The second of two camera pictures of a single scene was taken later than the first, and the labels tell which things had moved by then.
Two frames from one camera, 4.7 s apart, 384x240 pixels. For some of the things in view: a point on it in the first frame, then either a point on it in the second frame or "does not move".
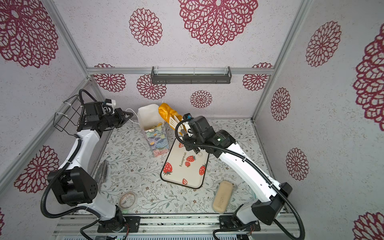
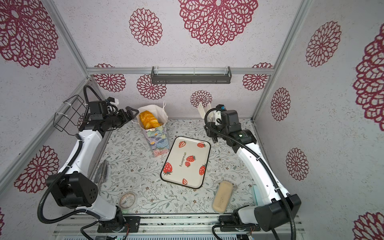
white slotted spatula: (183, 127) -> (202, 111)
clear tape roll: (127, 200) does not move
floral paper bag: (154, 127) does not move
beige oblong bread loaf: (222, 196) does not move
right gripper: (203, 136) -> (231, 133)
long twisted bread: (165, 112) -> (148, 120)
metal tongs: (102, 174) does not move
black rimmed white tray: (184, 166) does not move
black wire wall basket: (66, 120) does not move
